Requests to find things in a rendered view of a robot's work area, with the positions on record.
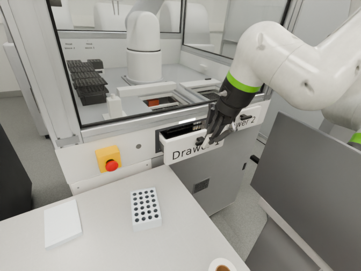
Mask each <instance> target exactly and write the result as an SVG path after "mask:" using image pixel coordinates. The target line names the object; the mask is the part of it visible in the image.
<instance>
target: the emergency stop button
mask: <svg viewBox="0 0 361 271"><path fill-rule="evenodd" d="M105 168H106V170H107V171H108V172H113V171H115V170H116V169H117V168H118V163H117V162H116V161H109V162H108V163H107V164H106V166H105Z"/></svg>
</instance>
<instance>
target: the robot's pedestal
mask: <svg viewBox="0 0 361 271"><path fill-rule="evenodd" d="M258 205H259V206H260V207H261V208H262V209H263V210H264V211H265V212H266V213H267V214H268V215H269V216H270V217H269V218H268V220H267V222H266V224H265V225H264V227H263V229H262V231H261V233H260V235H259V237H258V238H257V240H256V242H255V244H254V246H253V248H252V250H251V251H250V253H249V255H248V257H247V259H246V261H245V264H246V265H247V267H248V268H249V269H250V271H321V270H323V271H333V270H332V269H331V268H330V267H329V266H328V265H327V264H326V263H325V262H324V261H323V259H322V258H321V257H320V256H319V255H318V254H317V253H316V252H315V251H314V250H313V249H312V248H311V247H310V246H309V245H308V244H307V243H306V242H305V241H304V240H303V239H302V237H301V236H299V235H298V234H297V233H296V232H295V230H294V229H292V228H291V227H290V226H289V225H288V223H287V222H286V221H284V220H283V219H282V218H281V216H280V215H279V214H278V213H277V212H276V211H275V210H274V209H273V208H272V207H271V206H270V205H269V204H268V203H267V202H266V201H265V200H264V199H263V198H262V197H261V198H260V199H259V202H258Z"/></svg>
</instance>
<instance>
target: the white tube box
mask: <svg viewBox="0 0 361 271"><path fill-rule="evenodd" d="M130 194H131V209H132V223H133V232H138V231H142V230H147V229H152V228H155V227H159V226H162V217H161V212H160V207H159V204H158V199H157V194H156V189H155V187H151V188H146V189H139V190H133V191H130Z"/></svg>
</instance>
